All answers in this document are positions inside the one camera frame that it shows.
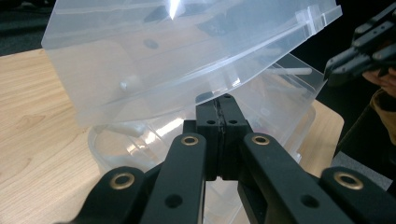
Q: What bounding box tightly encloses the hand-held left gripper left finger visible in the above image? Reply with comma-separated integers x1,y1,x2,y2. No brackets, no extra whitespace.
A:
182,98,222,182

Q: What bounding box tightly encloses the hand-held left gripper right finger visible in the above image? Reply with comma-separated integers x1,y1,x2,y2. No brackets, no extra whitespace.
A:
218,93,254,181

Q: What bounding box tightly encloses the translucent plastic divided tray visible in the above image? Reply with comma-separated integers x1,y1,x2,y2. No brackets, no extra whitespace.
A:
199,54,328,157

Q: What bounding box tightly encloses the translucent plastic storage box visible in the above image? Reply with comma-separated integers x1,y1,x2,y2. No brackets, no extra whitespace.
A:
88,105,317,224

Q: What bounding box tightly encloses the translucent plastic plain tray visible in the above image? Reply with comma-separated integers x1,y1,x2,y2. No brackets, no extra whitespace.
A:
41,0,344,127

